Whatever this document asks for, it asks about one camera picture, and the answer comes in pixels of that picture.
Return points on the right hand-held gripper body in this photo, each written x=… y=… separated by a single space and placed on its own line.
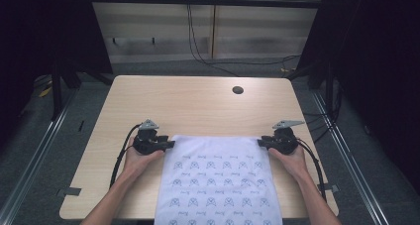
x=284 y=142

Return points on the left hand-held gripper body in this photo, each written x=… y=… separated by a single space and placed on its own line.
x=147 y=144

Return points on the white printed cloth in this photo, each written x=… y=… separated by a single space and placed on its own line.
x=218 y=182

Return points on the person's left hand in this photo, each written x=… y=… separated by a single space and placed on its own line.
x=138 y=164

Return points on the person's right hand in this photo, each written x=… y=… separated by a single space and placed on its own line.
x=292 y=164

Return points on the dark round table grommet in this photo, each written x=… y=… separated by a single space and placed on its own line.
x=237 y=90

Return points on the grey tape piece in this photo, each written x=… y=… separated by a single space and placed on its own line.
x=69 y=191
x=331 y=188

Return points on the small black tape strip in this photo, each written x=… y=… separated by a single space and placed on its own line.
x=81 y=126

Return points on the yellow object on floor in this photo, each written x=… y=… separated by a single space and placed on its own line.
x=45 y=92

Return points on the black curtain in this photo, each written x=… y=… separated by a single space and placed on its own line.
x=39 y=36
x=379 y=69

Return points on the metal floor rail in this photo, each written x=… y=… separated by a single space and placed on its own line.
x=29 y=172
x=350 y=159

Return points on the black stand post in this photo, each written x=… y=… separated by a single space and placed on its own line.
x=56 y=96

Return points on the black horizontal frame bar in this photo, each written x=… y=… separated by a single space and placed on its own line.
x=204 y=1

